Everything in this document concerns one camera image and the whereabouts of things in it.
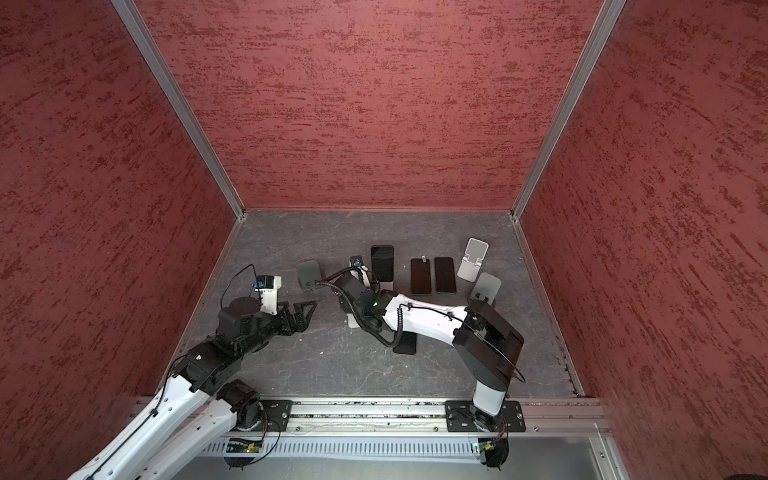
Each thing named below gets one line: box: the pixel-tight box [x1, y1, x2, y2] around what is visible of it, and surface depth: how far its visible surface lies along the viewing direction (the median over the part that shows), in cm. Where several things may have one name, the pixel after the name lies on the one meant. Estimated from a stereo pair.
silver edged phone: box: [411, 258, 431, 294], surface depth 105 cm
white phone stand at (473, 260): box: [456, 237, 490, 283], surface depth 102 cm
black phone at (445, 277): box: [434, 257, 457, 293], surface depth 105 cm
